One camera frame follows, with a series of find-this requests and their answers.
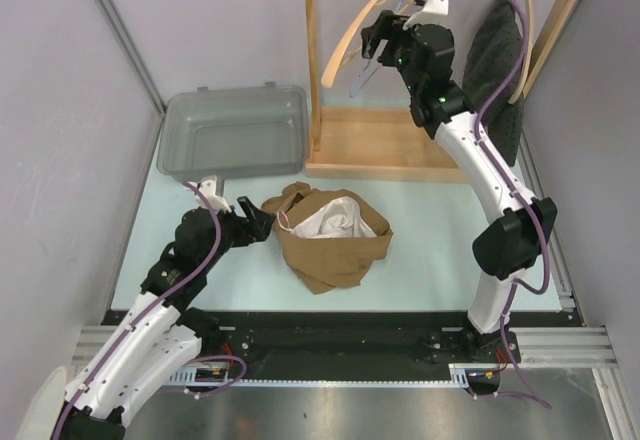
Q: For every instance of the wooden clothes rack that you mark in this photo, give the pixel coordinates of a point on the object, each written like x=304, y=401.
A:
x=379, y=143

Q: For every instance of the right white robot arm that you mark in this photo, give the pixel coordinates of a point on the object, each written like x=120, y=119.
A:
x=519, y=223

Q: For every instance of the hanging wooden hanger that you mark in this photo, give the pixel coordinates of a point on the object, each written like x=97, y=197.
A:
x=341, y=54

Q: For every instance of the dark grey dotted skirt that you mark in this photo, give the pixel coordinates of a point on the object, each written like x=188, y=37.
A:
x=494, y=52

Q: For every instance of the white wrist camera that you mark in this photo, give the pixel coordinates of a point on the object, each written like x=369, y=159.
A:
x=429, y=9
x=211, y=189

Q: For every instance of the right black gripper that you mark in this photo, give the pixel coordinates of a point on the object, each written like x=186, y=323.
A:
x=388, y=26

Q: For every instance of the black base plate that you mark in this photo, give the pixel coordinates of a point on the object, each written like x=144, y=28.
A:
x=348, y=347

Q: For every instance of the light blue wire hanger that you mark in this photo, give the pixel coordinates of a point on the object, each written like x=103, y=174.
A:
x=368, y=71

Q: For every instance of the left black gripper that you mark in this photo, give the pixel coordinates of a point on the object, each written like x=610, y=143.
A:
x=254, y=228

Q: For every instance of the white slotted cable duct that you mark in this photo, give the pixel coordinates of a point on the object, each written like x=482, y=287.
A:
x=185, y=378

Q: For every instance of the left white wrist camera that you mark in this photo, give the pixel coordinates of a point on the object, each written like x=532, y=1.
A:
x=211, y=189

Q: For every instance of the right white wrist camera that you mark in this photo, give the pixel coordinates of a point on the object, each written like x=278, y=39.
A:
x=429, y=9

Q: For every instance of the tan cloth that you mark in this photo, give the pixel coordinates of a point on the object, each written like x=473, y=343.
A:
x=329, y=239

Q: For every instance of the aluminium frame rail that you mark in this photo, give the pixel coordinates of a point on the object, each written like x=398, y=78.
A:
x=571, y=347

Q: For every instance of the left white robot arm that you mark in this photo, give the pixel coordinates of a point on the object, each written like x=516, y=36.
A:
x=162, y=331

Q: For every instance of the light wooden hanger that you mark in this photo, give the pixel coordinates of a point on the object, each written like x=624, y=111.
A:
x=530, y=21

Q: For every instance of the clear grey plastic bin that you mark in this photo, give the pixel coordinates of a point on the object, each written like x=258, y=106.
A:
x=235, y=133

